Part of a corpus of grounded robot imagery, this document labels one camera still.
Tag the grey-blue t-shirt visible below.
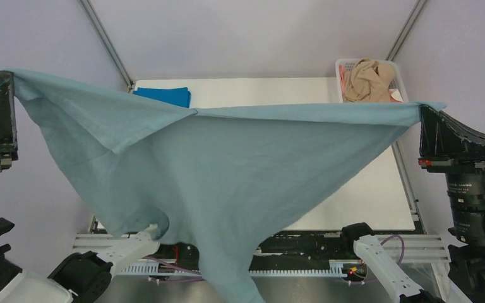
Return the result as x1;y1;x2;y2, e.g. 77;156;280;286
6;69;448;303

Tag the beige t-shirt in basket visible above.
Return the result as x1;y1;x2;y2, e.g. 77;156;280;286
342;58;396;103

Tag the folded bright blue t-shirt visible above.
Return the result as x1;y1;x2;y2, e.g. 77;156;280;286
133;87;191;108

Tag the white slotted cable duct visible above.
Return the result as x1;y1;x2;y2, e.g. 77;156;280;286
119;259;361;278

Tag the pink t-shirt in basket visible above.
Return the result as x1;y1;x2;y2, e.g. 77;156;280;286
338;64;346;94

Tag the right aluminium corner post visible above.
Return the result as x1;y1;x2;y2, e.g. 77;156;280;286
386;0;429;61

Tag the left aluminium corner post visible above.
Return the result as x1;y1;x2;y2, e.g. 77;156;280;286
78;0;134;91

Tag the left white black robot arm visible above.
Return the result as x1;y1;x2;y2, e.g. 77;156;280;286
0;71;173;302

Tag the aluminium corner post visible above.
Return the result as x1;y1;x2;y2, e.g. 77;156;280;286
78;0;134;91
386;0;429;61

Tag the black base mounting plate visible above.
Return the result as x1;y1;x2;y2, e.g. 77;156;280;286
153;230;359;265

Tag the white plastic laundry basket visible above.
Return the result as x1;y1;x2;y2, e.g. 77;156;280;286
335;58;408;103

